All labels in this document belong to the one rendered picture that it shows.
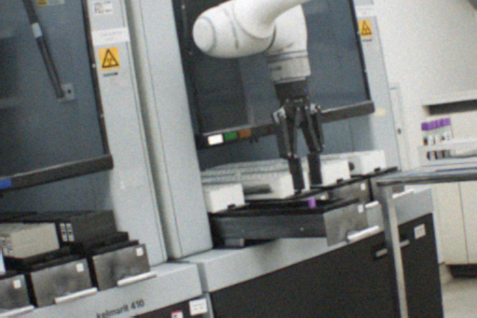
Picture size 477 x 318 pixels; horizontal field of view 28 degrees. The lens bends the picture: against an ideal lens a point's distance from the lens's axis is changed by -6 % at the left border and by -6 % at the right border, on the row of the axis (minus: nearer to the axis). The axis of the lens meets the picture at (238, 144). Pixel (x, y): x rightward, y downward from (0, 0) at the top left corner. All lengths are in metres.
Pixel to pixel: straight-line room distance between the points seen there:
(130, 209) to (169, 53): 0.36
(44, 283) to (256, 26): 0.66
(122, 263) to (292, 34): 0.60
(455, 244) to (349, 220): 2.72
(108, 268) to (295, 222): 0.41
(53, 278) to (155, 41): 0.61
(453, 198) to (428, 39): 0.79
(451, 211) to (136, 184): 2.81
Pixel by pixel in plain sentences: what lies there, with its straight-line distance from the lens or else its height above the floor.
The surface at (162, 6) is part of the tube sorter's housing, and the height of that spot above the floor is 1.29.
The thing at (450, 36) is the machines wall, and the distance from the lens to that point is 5.04.
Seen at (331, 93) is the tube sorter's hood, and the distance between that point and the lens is 2.56.
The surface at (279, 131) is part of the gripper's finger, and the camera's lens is 2.14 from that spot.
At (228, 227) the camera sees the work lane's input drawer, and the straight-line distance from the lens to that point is 2.24.
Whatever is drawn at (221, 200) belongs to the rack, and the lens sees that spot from 2.31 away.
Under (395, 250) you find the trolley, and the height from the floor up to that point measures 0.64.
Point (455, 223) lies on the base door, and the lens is 4.76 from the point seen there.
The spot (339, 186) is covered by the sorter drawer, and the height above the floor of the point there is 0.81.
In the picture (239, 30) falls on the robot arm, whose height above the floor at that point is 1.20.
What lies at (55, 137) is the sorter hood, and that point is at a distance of 2.01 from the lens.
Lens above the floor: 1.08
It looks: 3 degrees down
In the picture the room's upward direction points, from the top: 10 degrees counter-clockwise
